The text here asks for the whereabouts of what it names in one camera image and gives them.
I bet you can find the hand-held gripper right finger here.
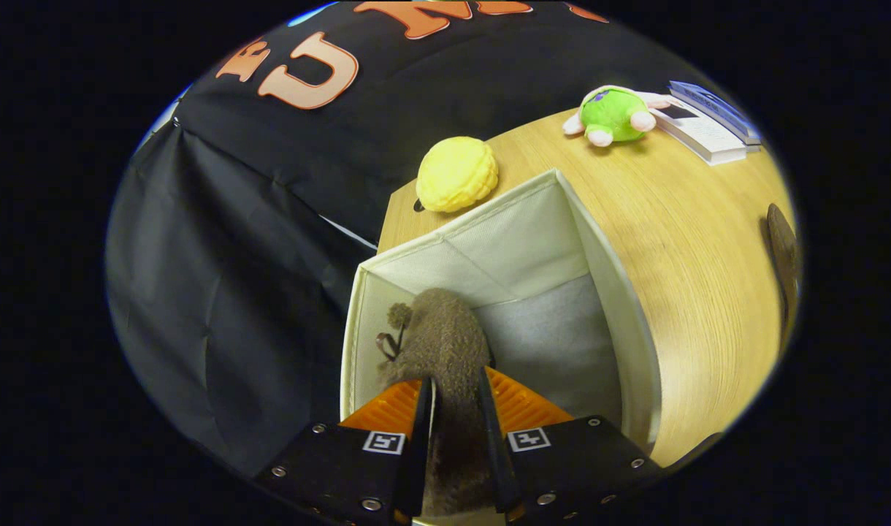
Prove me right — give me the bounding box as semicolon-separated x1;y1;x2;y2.
477;365;665;526

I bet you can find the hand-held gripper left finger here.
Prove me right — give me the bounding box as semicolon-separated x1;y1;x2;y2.
254;376;433;526

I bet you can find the brown fuzzy shoe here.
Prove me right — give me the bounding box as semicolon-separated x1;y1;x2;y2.
376;287;499;516
765;203;800;359

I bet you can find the beige fabric storage box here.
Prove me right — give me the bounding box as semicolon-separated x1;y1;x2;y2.
340;168;663;468

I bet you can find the yellow plush ball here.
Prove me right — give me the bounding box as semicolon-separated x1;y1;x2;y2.
416;137;500;213

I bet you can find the green and pink plush toy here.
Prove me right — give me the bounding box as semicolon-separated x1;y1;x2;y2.
562;85;673;148

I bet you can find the white book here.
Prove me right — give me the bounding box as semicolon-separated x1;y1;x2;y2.
650;102;749;167

